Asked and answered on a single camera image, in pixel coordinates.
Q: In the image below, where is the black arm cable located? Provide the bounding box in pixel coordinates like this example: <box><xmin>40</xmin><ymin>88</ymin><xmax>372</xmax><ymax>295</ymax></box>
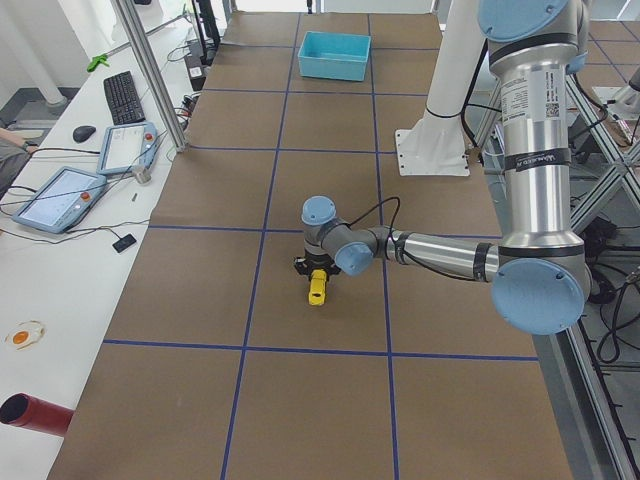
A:
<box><xmin>347</xmin><ymin>195</ymin><xmax>494</xmax><ymax>282</ymax></box>

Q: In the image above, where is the black computer mouse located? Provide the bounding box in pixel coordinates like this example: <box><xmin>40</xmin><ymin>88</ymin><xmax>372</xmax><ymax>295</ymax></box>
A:
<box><xmin>72</xmin><ymin>125</ymin><xmax>96</xmax><ymax>144</ymax></box>

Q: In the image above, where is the green plastic toy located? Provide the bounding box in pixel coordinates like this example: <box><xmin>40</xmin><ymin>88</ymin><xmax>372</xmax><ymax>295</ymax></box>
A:
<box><xmin>86</xmin><ymin>53</ymin><xmax>109</xmax><ymax>73</ymax></box>

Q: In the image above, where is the light blue plastic bin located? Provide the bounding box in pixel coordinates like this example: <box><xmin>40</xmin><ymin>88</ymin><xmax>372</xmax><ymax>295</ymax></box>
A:
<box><xmin>298</xmin><ymin>31</ymin><xmax>371</xmax><ymax>82</ymax></box>

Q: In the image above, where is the teach pendant tablet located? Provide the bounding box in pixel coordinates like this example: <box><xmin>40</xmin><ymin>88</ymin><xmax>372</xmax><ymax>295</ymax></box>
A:
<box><xmin>96</xmin><ymin>122</ymin><xmax>159</xmax><ymax>176</ymax></box>
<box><xmin>11</xmin><ymin>167</ymin><xmax>107</xmax><ymax>234</ymax></box>

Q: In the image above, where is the black keyboard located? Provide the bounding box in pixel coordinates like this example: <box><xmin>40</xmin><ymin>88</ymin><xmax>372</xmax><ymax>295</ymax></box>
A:
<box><xmin>103</xmin><ymin>71</ymin><xmax>146</xmax><ymax>125</ymax></box>

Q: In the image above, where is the lower teach pendant tablet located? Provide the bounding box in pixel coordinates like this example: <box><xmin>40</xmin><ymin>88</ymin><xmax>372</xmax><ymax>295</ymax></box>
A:
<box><xmin>11</xmin><ymin>167</ymin><xmax>107</xmax><ymax>234</ymax></box>

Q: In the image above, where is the fried egg toy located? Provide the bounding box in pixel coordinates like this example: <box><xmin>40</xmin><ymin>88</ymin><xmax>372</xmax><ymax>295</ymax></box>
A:
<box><xmin>4</xmin><ymin>320</ymin><xmax>46</xmax><ymax>350</ymax></box>

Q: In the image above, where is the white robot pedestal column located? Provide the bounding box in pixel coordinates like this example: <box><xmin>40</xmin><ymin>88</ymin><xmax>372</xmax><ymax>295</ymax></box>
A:
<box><xmin>416</xmin><ymin>1</ymin><xmax>485</xmax><ymax>134</ymax></box>

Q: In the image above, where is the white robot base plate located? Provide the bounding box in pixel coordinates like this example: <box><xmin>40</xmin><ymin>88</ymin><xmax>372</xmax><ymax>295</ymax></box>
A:
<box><xmin>394</xmin><ymin>128</ymin><xmax>470</xmax><ymax>177</ymax></box>

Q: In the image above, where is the upper teach pendant tablet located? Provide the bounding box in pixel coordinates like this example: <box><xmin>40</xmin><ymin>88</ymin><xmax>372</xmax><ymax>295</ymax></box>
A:
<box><xmin>96</xmin><ymin>122</ymin><xmax>159</xmax><ymax>176</ymax></box>

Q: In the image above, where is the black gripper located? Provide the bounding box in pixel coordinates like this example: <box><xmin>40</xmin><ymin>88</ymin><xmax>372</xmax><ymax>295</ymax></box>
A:
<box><xmin>293</xmin><ymin>253</ymin><xmax>341</xmax><ymax>278</ymax></box>

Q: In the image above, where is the yellow beetle toy car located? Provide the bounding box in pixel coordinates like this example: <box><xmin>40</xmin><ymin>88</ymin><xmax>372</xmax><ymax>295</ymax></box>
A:
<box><xmin>308</xmin><ymin>269</ymin><xmax>328</xmax><ymax>306</ymax></box>

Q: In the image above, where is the grey aluminium frame post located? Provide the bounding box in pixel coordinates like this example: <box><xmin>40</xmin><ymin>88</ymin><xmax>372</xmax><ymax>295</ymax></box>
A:
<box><xmin>112</xmin><ymin>0</ymin><xmax>187</xmax><ymax>153</ymax></box>

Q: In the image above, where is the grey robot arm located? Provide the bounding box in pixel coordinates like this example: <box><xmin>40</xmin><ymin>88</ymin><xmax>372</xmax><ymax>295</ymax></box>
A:
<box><xmin>294</xmin><ymin>1</ymin><xmax>591</xmax><ymax>335</ymax></box>

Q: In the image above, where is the red cylinder tube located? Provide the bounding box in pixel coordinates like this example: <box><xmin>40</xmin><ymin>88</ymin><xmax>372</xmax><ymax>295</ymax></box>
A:
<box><xmin>1</xmin><ymin>393</ymin><xmax>74</xmax><ymax>437</ymax></box>

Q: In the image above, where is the black small device on desk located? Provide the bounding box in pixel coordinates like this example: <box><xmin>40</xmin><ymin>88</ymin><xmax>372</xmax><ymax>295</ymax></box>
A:
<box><xmin>112</xmin><ymin>234</ymin><xmax>137</xmax><ymax>253</ymax></box>

